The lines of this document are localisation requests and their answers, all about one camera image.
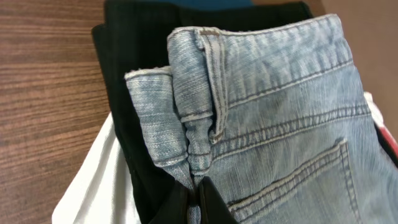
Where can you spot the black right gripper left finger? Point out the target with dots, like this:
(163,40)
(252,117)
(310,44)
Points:
(174,208)

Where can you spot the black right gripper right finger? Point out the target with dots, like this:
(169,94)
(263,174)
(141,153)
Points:
(212,207)

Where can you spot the light blue denim shorts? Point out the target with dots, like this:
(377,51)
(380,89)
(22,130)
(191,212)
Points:
(276,118)

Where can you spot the white garment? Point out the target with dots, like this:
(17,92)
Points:
(101,191)

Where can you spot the black garment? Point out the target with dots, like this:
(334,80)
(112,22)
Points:
(134,36)

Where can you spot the red garment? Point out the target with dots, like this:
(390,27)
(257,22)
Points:
(387,141)

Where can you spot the dark blue garment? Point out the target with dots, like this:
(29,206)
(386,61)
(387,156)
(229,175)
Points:
(210,5)

